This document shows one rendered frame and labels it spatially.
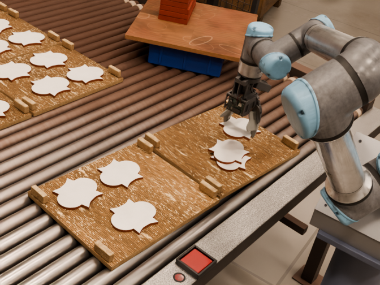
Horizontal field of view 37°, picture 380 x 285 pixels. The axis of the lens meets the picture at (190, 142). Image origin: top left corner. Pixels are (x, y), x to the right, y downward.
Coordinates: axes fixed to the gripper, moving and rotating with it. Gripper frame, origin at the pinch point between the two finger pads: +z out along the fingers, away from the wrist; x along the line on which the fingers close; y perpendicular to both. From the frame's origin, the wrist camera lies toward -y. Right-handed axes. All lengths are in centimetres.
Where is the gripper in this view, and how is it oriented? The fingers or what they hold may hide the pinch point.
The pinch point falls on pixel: (240, 127)
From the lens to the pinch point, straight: 178.5
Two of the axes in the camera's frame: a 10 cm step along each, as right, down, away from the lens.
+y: -6.0, 3.8, -7.1
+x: 7.9, 4.4, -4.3
